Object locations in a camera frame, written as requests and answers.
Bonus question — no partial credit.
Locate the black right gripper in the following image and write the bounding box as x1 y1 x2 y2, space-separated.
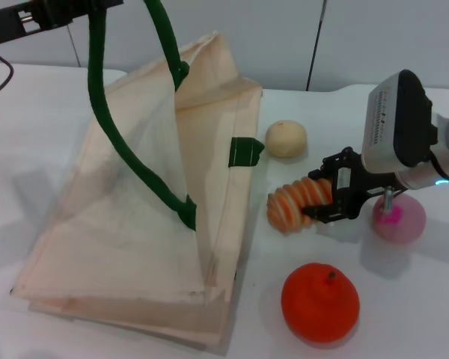
302 146 408 225

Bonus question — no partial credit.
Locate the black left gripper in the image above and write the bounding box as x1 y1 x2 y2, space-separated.
0 0 125 48

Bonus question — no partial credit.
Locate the striped orange bread loaf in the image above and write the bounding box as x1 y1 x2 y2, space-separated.
266 177 337 236

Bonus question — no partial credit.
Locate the white handbag with green handle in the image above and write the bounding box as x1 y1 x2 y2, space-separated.
9 0 266 347

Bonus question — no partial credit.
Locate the round beige bun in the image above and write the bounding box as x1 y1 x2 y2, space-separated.
264 119 308 158

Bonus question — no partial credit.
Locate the round pink bun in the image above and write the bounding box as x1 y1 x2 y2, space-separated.
371 194 427 244

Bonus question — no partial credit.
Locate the orange fruit with stem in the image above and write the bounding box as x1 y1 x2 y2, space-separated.
280 263 361 345

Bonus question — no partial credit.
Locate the thin dark background pole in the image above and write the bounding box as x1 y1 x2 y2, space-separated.
305 0 329 92

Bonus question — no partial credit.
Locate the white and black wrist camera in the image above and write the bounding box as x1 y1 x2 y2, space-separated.
361 69 441 175

